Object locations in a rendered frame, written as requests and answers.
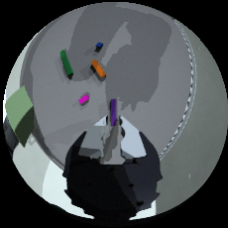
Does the green rod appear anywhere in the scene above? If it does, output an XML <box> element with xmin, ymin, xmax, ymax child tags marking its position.
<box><xmin>60</xmin><ymin>50</ymin><xmax>73</xmax><ymax>76</ymax></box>

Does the orange rod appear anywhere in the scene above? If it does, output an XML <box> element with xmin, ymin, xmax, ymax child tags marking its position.
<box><xmin>91</xmin><ymin>59</ymin><xmax>106</xmax><ymax>77</ymax></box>

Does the short magenta rod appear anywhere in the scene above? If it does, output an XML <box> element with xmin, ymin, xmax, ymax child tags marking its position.
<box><xmin>78</xmin><ymin>94</ymin><xmax>89</xmax><ymax>104</ymax></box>

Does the purple rod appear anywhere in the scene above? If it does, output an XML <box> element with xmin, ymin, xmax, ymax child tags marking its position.
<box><xmin>111</xmin><ymin>99</ymin><xmax>116</xmax><ymax>126</ymax></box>

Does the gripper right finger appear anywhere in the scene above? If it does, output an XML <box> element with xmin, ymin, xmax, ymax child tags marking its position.
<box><xmin>119</xmin><ymin>115</ymin><xmax>163</xmax><ymax>181</ymax></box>

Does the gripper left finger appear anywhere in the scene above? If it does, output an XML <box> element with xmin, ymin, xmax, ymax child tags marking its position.
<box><xmin>62</xmin><ymin>116</ymin><xmax>108</xmax><ymax>178</ymax></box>

